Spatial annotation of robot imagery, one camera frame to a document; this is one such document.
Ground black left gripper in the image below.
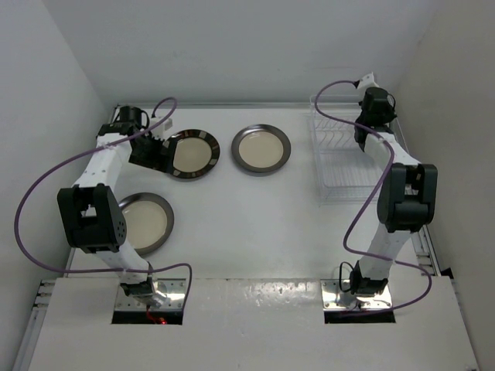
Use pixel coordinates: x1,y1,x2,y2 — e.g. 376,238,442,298
128,131,176,175

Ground metal base plate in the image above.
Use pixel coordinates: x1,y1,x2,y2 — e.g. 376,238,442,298
114,278,186,311
320,279,393,312

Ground white wire dish rack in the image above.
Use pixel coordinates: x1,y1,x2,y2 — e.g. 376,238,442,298
308,96,382,205

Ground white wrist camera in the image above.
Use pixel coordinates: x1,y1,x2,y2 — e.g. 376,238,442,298
150,117,172,139
356,72,379,90

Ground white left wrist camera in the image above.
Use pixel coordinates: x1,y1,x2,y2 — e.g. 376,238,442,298
150,117,172,139

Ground grey rimmed beige plate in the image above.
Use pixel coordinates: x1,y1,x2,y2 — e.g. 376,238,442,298
230,124,292,176
118,192,175,257

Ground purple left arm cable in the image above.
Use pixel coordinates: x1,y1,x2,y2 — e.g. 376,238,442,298
14,97,193,310

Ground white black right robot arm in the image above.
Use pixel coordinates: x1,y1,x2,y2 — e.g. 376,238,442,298
350,87,438,297

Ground dark segmented rim plate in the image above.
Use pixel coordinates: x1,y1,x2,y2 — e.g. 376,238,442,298
161,129,220,181

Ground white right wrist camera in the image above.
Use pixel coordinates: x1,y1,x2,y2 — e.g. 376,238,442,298
356,72,379,90

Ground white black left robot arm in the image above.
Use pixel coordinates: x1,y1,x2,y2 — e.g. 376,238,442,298
57,106,167,308

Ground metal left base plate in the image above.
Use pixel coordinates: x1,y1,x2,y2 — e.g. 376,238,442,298
114,278,186,311

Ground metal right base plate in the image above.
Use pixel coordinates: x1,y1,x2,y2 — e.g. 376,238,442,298
320,279,393,312

